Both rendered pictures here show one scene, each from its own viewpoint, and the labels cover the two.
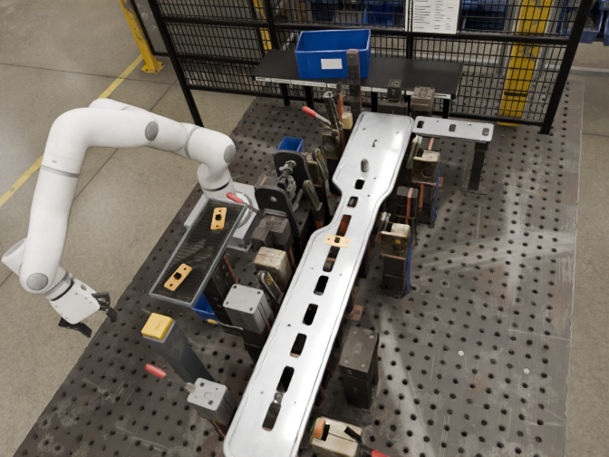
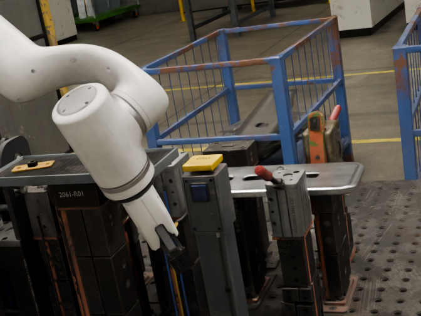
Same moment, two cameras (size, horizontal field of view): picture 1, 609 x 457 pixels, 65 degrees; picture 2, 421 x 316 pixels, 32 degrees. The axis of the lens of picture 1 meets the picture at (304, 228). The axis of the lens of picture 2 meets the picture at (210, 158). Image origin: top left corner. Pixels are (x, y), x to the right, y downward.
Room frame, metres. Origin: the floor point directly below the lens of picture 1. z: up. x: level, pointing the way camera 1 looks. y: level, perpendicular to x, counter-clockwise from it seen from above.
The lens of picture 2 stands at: (0.80, 1.71, 1.55)
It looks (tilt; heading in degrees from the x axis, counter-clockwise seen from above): 17 degrees down; 264
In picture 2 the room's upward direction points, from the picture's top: 10 degrees counter-clockwise
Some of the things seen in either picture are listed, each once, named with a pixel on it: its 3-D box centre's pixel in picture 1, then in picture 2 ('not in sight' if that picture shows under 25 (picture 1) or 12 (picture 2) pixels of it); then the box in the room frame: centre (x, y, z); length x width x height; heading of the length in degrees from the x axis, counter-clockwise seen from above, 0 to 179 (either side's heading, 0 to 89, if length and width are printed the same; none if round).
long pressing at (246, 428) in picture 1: (338, 247); (89, 184); (0.93, -0.09, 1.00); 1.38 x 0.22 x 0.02; 151
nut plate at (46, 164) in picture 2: (217, 217); (32, 164); (1.01, 0.25, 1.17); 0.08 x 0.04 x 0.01; 169
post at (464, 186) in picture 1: (478, 162); not in sight; (1.31, -0.73, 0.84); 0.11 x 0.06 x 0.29; 61
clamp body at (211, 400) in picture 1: (224, 416); (296, 256); (0.51, 0.33, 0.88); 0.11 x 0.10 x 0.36; 61
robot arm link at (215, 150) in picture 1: (214, 160); not in sight; (1.36, 0.27, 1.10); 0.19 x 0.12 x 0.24; 52
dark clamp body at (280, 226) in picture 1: (283, 257); (61, 258); (1.02, 0.09, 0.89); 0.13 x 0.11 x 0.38; 61
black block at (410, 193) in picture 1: (406, 218); not in sight; (1.11, -0.38, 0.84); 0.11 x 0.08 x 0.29; 61
